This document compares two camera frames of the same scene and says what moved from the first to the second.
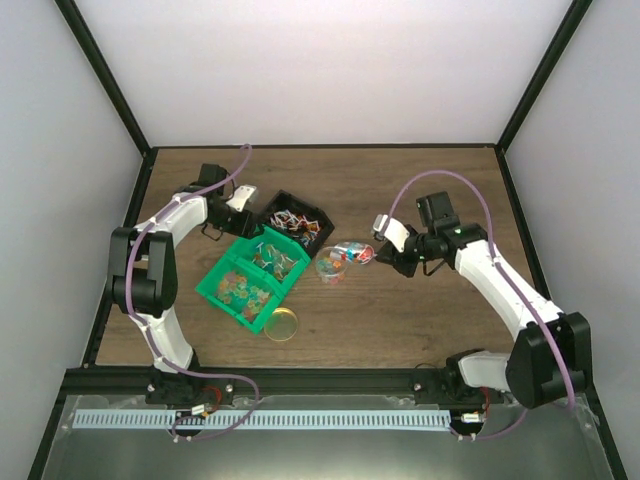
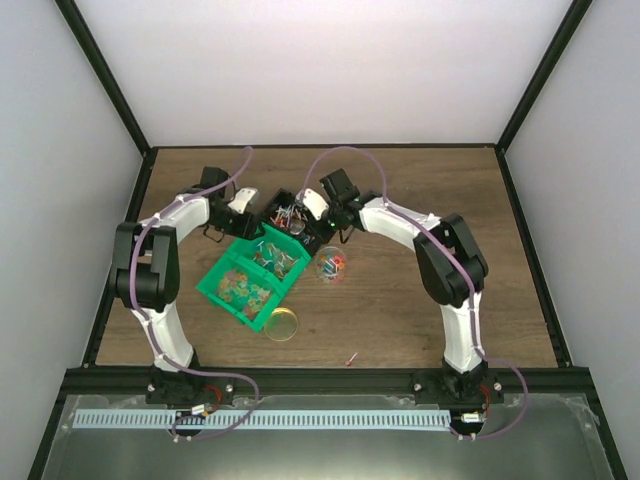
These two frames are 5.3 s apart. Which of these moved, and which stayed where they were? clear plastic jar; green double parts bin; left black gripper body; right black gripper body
Moved: right black gripper body
Stayed: green double parts bin; left black gripper body; clear plastic jar
